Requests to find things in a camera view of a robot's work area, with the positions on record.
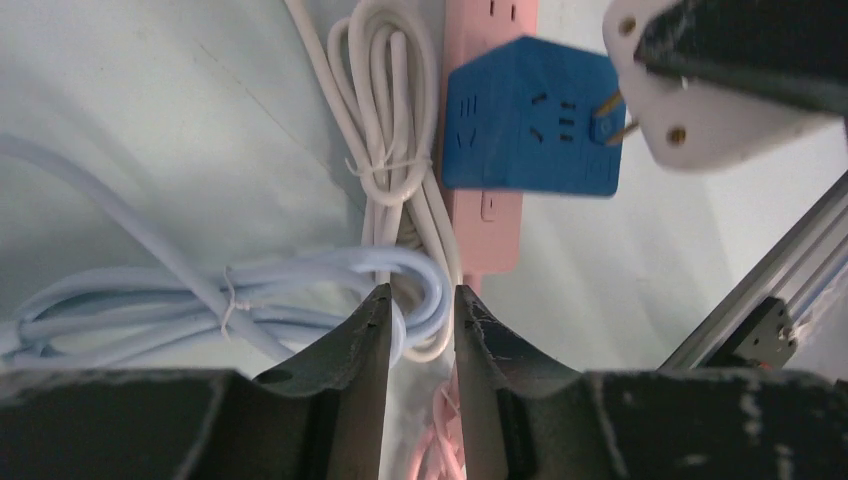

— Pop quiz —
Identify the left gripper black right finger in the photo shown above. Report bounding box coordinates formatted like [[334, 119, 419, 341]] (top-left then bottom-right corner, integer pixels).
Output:
[[455, 285, 590, 479]]

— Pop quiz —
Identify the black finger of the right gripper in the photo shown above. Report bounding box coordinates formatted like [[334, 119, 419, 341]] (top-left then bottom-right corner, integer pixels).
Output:
[[634, 0, 847, 117]]

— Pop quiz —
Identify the blue cube socket adapter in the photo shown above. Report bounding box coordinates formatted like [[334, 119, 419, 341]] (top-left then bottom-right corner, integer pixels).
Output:
[[441, 36, 626, 197]]

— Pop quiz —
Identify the aluminium frame rail front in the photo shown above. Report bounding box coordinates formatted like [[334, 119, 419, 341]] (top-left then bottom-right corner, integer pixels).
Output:
[[662, 175, 847, 369]]

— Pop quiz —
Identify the white square plug adapter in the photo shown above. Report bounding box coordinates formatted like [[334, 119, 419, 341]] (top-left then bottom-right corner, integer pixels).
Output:
[[602, 0, 837, 171]]

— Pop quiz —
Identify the white power strip with cable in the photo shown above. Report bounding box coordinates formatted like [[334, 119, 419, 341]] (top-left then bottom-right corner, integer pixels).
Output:
[[286, 1, 462, 364]]

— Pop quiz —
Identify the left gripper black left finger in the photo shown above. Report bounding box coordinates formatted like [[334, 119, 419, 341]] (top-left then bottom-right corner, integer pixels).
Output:
[[255, 284, 393, 479]]

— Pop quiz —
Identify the light blue cable with plug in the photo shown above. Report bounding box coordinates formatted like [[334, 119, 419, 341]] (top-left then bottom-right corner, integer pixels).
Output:
[[0, 133, 454, 370]]

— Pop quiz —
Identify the pink power strip with cable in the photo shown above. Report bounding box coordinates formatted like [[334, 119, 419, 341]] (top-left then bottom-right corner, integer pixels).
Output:
[[403, 0, 539, 479]]

